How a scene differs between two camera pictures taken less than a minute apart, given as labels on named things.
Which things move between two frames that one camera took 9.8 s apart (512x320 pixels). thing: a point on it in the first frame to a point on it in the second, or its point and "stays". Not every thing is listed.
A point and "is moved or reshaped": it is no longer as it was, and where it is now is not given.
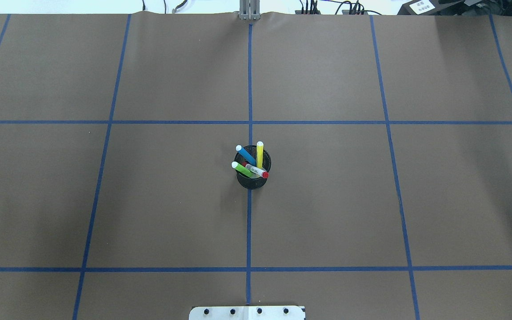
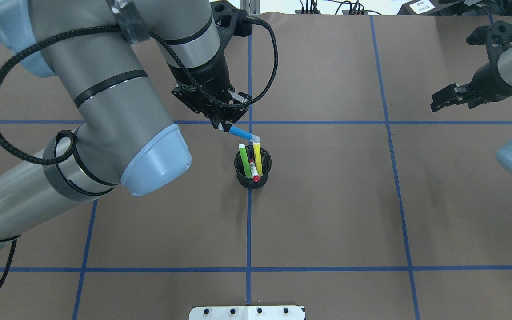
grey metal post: [250, 10] stays
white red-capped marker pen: [260, 172] is moved or reshaped
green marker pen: [243, 170] to [242, 149]
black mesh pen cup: [251, 182] stays
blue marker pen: [246, 155] to [244, 134]
